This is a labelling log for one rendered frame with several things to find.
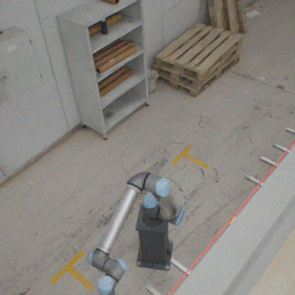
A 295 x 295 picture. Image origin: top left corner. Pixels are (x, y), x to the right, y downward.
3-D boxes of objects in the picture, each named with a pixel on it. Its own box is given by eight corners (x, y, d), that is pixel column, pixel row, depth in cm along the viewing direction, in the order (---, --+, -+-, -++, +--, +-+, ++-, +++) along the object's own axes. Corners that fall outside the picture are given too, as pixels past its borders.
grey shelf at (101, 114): (81, 126, 481) (55, 15, 371) (126, 94, 527) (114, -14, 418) (105, 140, 459) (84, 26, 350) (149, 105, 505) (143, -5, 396)
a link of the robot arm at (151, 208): (148, 201, 300) (147, 188, 288) (167, 208, 294) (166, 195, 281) (139, 214, 291) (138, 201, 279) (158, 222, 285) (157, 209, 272)
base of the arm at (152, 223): (139, 226, 295) (139, 219, 288) (143, 207, 308) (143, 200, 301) (162, 229, 292) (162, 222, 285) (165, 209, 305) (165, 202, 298)
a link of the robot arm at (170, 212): (168, 203, 293) (149, 167, 228) (187, 212, 286) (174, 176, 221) (160, 220, 288) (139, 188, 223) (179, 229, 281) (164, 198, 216)
